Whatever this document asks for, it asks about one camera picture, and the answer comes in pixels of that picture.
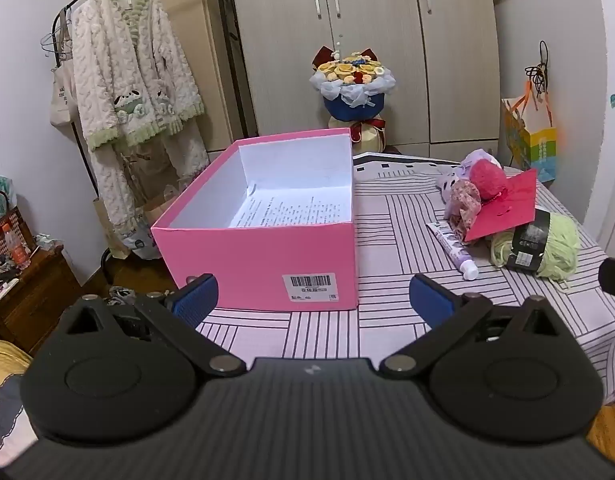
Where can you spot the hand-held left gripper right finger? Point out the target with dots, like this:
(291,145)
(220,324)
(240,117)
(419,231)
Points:
(430,302)

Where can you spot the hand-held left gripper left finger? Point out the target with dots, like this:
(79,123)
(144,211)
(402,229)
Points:
(197,297)

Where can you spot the purple and white tube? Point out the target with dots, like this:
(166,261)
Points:
(455,250)

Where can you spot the green yarn skein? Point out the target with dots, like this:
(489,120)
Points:
(560,245)

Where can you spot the pink cardboard box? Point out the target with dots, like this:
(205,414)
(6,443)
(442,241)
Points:
(257,260)

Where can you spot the pink knitted item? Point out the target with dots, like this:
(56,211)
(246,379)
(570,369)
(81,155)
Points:
(462,205)

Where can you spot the red paper sheet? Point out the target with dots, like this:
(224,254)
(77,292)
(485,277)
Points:
(507,210)

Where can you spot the pink yarn ball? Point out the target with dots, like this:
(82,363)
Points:
(487,175)

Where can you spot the brown paper bag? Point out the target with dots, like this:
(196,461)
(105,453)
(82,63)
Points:
(157,210)

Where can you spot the printed paper sheet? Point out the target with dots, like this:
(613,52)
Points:
(292,207)

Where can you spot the wooden nightstand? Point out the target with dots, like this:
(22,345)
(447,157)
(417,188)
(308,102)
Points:
(42,300)

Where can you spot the colourful paper gift bag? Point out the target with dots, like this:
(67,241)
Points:
(535,145)

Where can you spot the orange drink bottle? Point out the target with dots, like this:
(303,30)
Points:
(17,250)

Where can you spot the yellow printed blanket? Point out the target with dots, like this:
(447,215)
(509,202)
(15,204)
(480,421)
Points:
(4,360)

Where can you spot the flower bouquet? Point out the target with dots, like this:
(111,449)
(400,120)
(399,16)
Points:
(352,102)

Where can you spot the canvas tote bag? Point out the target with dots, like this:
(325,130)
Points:
(62,100)

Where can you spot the white green knit cardigan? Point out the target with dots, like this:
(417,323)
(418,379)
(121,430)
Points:
(132,60)

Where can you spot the beige wardrobe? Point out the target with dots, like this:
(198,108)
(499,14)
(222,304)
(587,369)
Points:
(377,35)

